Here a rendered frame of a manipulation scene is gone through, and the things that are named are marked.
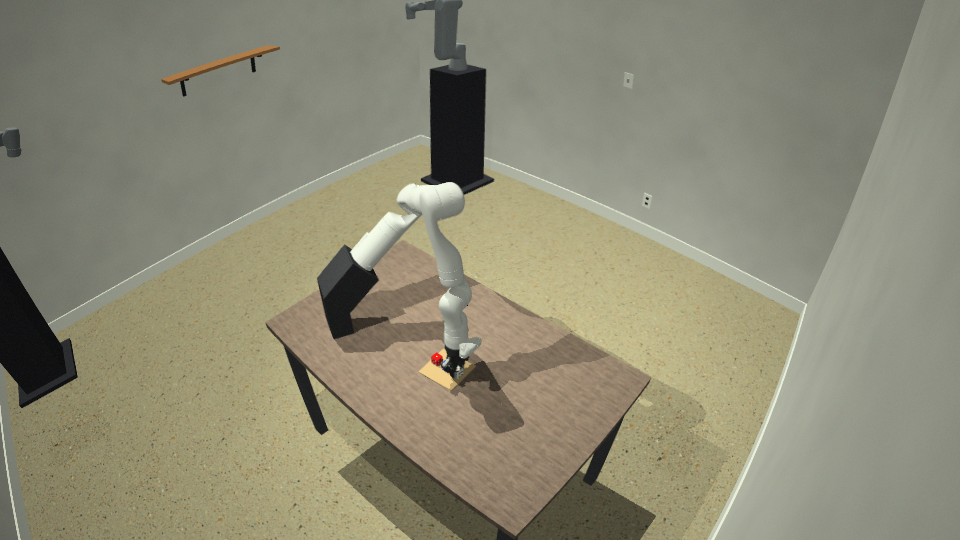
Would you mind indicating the pale yellow flat mat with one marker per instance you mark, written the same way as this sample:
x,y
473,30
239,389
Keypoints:
x,y
443,378

